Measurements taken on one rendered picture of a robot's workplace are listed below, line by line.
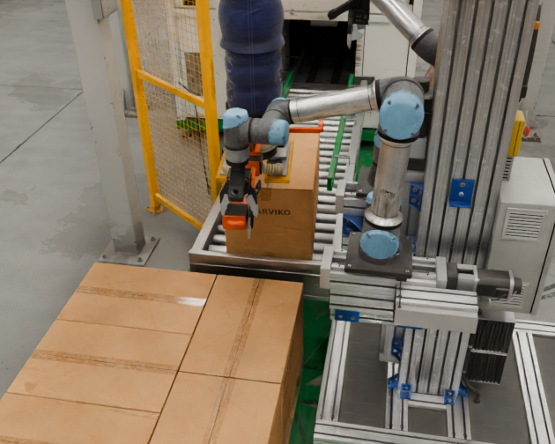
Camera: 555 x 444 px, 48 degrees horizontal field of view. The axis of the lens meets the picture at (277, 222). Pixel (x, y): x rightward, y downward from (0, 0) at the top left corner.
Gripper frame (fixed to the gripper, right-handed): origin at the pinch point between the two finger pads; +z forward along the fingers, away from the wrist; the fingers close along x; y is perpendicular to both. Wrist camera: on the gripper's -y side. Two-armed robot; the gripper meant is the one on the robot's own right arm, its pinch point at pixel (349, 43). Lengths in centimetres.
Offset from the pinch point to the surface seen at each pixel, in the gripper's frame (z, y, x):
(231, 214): 27, -28, -92
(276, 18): -18.9, -23.4, -34.9
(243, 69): -1, -35, -39
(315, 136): 57, -17, 29
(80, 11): 2, -136, 39
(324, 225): 97, -9, 11
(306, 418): 152, -7, -66
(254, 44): -11, -30, -40
